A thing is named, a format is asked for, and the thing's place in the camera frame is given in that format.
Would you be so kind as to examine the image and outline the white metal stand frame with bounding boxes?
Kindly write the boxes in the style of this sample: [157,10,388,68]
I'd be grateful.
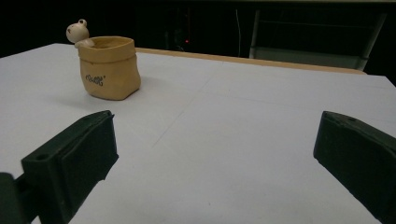
[248,8,389,71]

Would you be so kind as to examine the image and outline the brown wooden bowl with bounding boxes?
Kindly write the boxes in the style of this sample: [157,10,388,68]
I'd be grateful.
[65,19,142,101]

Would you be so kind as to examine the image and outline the white hanging cable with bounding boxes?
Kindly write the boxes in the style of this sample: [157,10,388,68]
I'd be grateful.
[235,8,243,58]

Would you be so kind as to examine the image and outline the white table cover sheet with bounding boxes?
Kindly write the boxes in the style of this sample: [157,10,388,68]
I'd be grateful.
[0,42,396,224]

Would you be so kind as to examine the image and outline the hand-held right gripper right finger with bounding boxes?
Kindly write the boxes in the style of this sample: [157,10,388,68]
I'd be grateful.
[313,110,396,224]

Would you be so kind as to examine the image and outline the black device with red light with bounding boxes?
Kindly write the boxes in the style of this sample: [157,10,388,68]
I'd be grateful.
[167,6,194,51]

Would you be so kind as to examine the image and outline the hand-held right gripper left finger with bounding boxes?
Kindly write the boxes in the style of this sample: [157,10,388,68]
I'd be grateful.
[21,109,120,224]

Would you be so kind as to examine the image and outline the wooden table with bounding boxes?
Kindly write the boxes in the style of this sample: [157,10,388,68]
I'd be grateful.
[134,47,367,76]

